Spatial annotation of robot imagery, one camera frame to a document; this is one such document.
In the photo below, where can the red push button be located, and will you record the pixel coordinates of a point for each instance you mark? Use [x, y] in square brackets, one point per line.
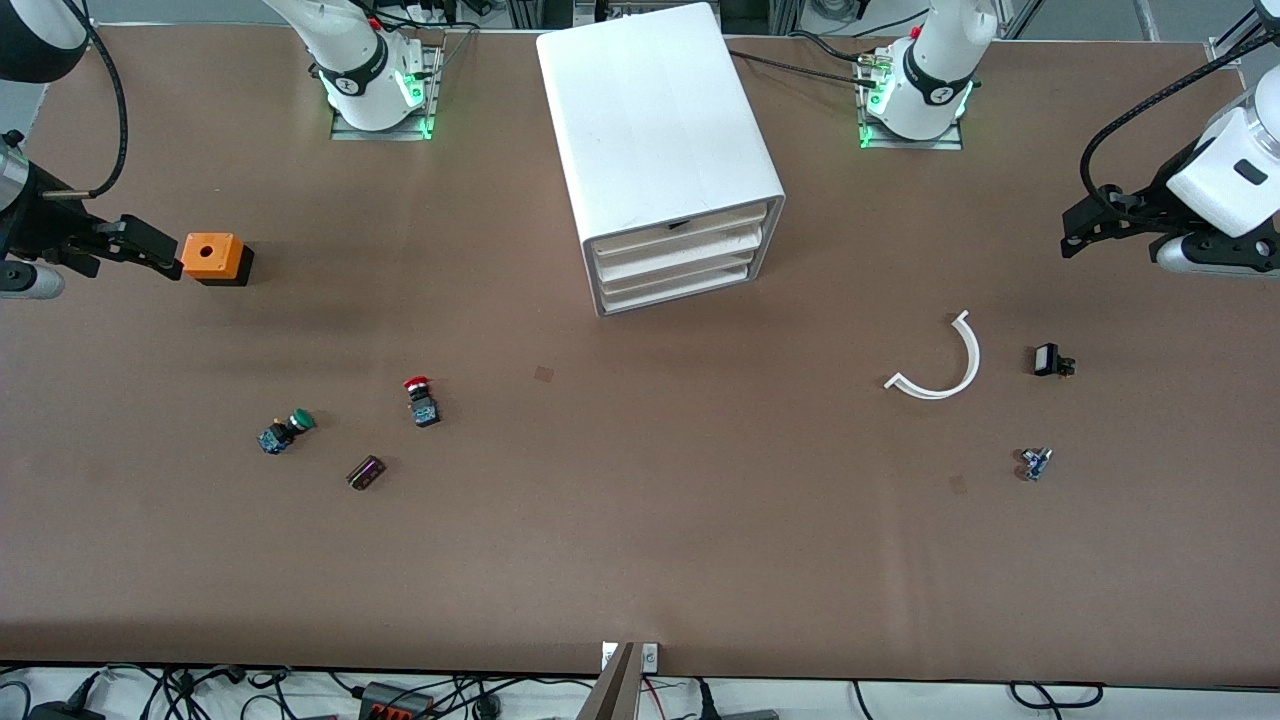
[422, 405]

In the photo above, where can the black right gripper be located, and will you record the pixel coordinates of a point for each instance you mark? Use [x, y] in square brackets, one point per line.
[40, 226]

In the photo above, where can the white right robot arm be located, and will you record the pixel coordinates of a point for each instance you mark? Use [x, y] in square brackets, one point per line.
[360, 60]

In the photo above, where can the aluminium corner profile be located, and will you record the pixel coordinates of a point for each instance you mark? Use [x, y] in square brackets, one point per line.
[1222, 48]

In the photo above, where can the green push button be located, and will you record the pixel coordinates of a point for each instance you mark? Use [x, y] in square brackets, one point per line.
[280, 434]

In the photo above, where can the black orange power strip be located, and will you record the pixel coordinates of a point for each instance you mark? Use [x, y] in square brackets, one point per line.
[385, 697]

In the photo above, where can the white curved plastic piece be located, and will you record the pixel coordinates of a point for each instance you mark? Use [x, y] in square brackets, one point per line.
[970, 350]

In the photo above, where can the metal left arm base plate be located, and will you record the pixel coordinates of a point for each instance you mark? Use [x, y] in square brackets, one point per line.
[950, 143]

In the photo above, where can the small dark purple block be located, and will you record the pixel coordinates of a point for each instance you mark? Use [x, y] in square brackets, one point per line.
[366, 473]

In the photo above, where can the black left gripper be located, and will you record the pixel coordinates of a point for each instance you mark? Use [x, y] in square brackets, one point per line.
[1143, 203]

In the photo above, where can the black power adapter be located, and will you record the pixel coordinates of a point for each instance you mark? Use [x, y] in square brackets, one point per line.
[60, 712]

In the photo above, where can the orange button box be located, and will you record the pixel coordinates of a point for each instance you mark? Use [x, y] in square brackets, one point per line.
[210, 255]

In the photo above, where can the white drawer cabinet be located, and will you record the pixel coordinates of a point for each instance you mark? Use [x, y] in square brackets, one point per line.
[650, 110]

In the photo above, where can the black plug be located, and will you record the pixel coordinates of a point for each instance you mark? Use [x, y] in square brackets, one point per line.
[708, 700]

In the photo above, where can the brown camera post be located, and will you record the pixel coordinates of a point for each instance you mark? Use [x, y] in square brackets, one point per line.
[612, 690]

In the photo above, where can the small blue component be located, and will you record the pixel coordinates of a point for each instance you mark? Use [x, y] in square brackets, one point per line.
[1035, 464]

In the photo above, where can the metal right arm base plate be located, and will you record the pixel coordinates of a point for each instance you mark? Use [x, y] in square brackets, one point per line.
[345, 133]

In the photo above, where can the small black component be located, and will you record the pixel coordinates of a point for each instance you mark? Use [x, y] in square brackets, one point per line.
[1046, 360]

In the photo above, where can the aluminium frame profile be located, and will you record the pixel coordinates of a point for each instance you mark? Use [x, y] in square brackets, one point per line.
[790, 15]

